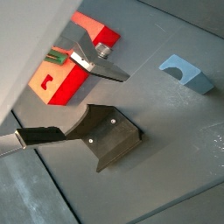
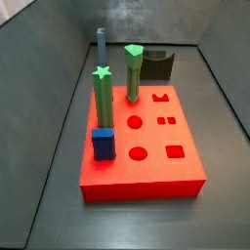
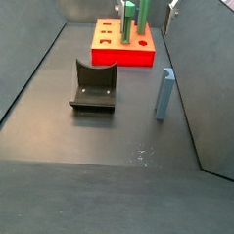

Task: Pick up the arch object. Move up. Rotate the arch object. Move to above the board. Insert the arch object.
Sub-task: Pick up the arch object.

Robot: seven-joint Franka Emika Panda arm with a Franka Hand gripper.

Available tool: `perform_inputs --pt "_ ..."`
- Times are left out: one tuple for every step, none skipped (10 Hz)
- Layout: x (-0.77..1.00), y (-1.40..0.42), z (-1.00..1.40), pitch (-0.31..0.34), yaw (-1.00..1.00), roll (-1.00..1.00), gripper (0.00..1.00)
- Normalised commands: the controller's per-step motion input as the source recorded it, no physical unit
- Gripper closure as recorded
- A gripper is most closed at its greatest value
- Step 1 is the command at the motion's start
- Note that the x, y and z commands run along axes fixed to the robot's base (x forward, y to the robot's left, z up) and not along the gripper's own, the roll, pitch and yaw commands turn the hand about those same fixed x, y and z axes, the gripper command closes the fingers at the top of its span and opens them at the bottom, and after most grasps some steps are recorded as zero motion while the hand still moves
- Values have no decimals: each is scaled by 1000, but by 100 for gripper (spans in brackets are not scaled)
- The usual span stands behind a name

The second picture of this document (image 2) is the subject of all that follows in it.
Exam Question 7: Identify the dark blue short block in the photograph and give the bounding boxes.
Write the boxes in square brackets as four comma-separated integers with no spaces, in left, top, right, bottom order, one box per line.
[92,128,115,161]

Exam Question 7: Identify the black curved stand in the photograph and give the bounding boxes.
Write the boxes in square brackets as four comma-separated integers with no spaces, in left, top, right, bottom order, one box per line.
[141,50,175,80]

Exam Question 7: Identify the blue-grey arch bar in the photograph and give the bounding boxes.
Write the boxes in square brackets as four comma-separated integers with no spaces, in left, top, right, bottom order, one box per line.
[97,27,106,67]

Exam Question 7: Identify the red shape sorting board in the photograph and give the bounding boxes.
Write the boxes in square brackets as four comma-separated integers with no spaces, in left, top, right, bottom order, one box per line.
[79,86,206,202]

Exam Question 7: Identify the green star peg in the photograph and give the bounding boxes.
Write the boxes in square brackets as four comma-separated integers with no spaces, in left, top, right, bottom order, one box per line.
[93,66,113,128]

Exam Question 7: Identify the green pentagon-headed peg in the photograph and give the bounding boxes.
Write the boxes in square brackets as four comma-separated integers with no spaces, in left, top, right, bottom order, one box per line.
[124,44,144,104]

